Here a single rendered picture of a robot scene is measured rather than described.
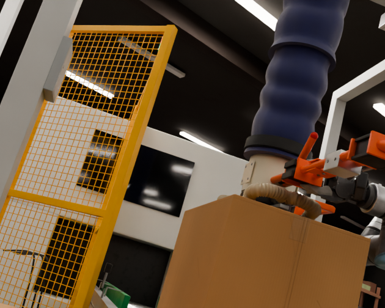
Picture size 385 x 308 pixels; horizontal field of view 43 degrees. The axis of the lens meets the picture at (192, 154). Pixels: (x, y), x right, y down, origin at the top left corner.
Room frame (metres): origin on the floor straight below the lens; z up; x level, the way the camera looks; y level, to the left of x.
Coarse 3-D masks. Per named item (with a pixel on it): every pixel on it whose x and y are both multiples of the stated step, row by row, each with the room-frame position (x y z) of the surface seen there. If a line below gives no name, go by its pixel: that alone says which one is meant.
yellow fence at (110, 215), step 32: (96, 32) 2.78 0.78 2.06; (128, 32) 2.66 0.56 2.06; (160, 32) 2.55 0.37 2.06; (96, 64) 2.73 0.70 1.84; (160, 64) 2.49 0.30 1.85; (96, 96) 2.70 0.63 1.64; (32, 160) 2.83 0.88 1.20; (128, 160) 2.49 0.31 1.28; (0, 224) 2.88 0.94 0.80; (0, 256) 2.82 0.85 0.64; (96, 256) 2.49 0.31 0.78; (32, 288) 2.68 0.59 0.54
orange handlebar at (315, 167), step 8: (376, 144) 0.94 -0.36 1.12; (384, 144) 0.93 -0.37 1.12; (344, 152) 1.06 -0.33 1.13; (312, 160) 1.22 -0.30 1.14; (320, 160) 1.18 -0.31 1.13; (344, 160) 1.07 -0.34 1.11; (304, 168) 1.26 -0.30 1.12; (312, 168) 1.22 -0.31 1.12; (320, 168) 1.19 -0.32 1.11; (280, 176) 1.41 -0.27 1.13; (320, 176) 1.25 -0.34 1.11; (328, 176) 1.22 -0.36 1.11; (288, 184) 1.46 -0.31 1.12; (328, 208) 1.65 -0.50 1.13
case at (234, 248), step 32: (192, 224) 1.62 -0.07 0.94; (224, 224) 1.25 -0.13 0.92; (256, 224) 1.25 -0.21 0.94; (288, 224) 1.26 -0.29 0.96; (320, 224) 1.27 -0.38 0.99; (192, 256) 1.50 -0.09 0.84; (224, 256) 1.24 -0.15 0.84; (256, 256) 1.25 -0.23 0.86; (288, 256) 1.26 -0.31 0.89; (320, 256) 1.28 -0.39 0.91; (352, 256) 1.29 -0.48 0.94; (192, 288) 1.39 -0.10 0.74; (224, 288) 1.24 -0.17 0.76; (256, 288) 1.26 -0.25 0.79; (288, 288) 1.27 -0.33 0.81; (320, 288) 1.28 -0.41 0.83; (352, 288) 1.30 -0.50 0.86
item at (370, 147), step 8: (368, 136) 0.96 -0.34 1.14; (376, 136) 0.94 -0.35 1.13; (384, 136) 0.94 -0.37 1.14; (352, 144) 1.01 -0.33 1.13; (360, 144) 1.00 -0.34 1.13; (368, 144) 0.94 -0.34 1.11; (352, 152) 1.01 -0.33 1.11; (360, 152) 0.99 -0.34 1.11; (368, 152) 0.94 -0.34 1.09; (376, 152) 0.94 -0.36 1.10; (384, 152) 0.94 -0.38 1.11; (352, 160) 1.02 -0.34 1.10; (360, 160) 1.00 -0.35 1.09; (368, 160) 0.98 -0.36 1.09; (376, 160) 0.97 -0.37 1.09; (384, 160) 0.96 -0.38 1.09; (376, 168) 1.02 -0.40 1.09
